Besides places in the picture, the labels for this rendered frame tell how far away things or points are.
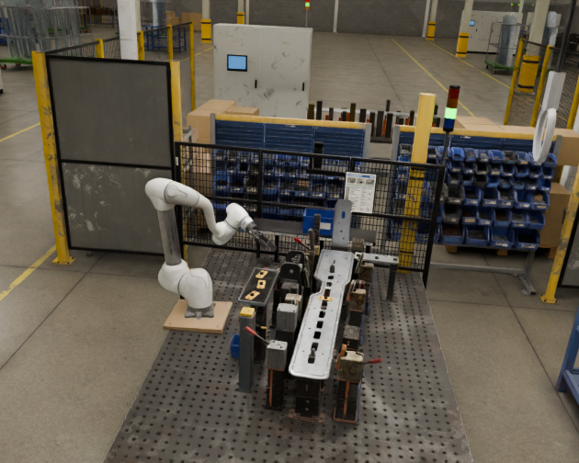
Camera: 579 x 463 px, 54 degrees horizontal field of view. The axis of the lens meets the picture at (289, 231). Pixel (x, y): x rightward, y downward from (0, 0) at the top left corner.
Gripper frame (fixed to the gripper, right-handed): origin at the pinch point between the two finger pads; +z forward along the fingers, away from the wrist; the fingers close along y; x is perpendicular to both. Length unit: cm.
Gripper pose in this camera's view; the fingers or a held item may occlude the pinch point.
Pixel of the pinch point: (269, 247)
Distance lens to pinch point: 359.5
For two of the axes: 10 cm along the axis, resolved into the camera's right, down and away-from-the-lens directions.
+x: 6.2, -7.5, -2.2
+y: -4.4, -1.0, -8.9
